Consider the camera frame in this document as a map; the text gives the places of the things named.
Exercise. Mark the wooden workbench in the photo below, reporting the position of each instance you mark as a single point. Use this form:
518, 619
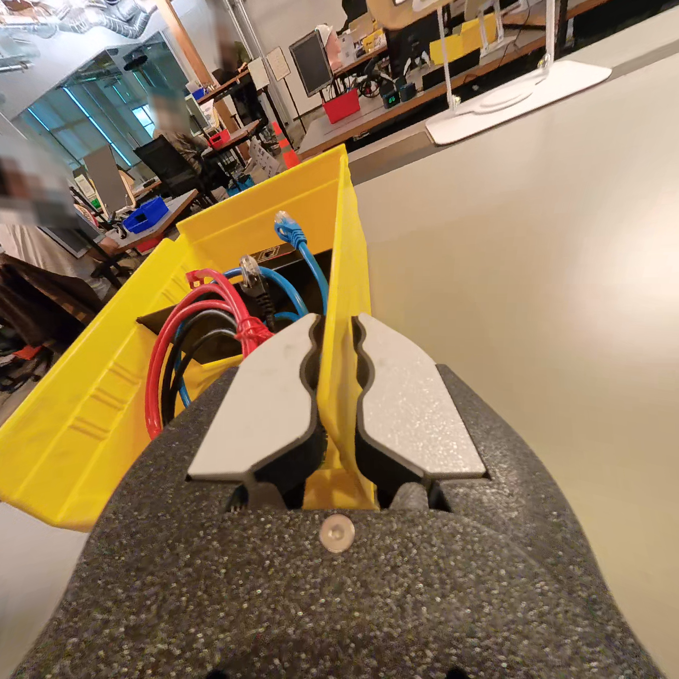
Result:
424, 90

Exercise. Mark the red plastic bin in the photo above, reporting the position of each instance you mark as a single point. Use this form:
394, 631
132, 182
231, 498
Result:
342, 106

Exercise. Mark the small yellow bin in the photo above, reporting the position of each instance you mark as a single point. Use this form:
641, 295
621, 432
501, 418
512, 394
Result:
461, 40

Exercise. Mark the small blue tray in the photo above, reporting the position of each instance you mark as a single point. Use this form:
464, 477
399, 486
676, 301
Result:
146, 215

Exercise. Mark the yellow plastic bin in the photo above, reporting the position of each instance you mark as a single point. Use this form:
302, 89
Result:
106, 398

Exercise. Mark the white rounded pad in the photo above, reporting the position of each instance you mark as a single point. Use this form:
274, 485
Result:
520, 95

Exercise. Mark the orange traffic cone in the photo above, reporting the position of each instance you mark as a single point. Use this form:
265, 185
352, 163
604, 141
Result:
286, 148

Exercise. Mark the black office chair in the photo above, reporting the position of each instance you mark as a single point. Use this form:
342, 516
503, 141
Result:
169, 169

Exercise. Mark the computer monitor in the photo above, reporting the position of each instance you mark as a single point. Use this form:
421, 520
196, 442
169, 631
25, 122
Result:
310, 61

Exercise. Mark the small red tray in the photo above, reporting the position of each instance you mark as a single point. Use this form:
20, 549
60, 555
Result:
218, 139

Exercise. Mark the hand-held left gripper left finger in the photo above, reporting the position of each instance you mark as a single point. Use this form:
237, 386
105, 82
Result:
260, 414

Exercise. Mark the silver ventilation duct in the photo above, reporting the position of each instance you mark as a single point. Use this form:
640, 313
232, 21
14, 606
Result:
95, 16

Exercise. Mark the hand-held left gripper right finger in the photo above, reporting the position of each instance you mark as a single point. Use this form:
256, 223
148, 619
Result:
419, 414

